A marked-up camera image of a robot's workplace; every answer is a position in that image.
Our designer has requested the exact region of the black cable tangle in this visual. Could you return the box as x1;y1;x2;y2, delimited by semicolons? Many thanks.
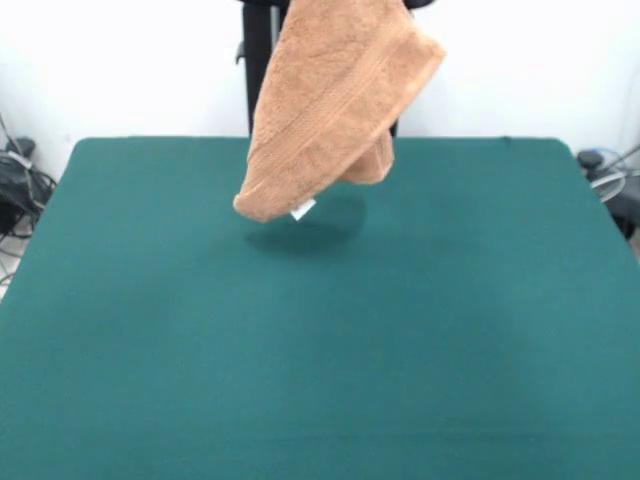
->
0;137;59;241

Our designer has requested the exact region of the dark green table cloth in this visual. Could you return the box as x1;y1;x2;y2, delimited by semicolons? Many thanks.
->
0;137;640;480

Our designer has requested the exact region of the orange terry towel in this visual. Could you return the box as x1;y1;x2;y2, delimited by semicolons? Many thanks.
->
232;0;448;223

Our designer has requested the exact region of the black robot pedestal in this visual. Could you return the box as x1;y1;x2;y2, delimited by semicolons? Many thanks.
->
234;0;436;139

